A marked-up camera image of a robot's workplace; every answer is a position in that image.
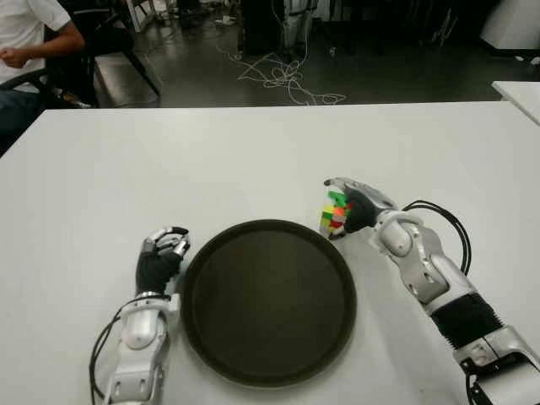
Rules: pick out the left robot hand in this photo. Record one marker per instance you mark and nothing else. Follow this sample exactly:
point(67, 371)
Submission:
point(156, 270)

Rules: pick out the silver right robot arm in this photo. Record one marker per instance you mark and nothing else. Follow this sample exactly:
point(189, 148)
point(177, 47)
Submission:
point(439, 270)

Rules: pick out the white pedestal cabinet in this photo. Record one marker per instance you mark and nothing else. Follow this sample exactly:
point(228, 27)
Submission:
point(512, 25)

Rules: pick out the small white floor object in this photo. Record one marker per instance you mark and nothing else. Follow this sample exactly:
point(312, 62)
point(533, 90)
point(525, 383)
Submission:
point(535, 60)

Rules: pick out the black chair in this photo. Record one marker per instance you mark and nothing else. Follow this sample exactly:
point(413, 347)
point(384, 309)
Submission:
point(109, 38)

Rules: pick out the black cabinet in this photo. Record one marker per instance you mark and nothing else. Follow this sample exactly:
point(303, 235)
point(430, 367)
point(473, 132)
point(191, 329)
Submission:
point(259, 25)

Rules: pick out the dark brown round plate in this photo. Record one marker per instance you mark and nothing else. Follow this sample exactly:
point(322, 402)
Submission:
point(270, 304)

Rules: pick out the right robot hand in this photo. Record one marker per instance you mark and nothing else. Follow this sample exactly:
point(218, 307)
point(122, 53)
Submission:
point(365, 211)

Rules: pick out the white neighbouring table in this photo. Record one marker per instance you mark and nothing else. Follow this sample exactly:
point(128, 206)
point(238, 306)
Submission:
point(521, 97)

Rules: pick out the seated person white shirt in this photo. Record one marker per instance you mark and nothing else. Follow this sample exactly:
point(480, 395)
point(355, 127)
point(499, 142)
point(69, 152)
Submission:
point(25, 29)

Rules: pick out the multicoloured Rubik's cube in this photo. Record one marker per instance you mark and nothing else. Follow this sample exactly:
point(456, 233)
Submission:
point(331, 213)

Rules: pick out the white metal frame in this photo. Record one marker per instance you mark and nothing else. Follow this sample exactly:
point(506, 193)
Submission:
point(139, 17)

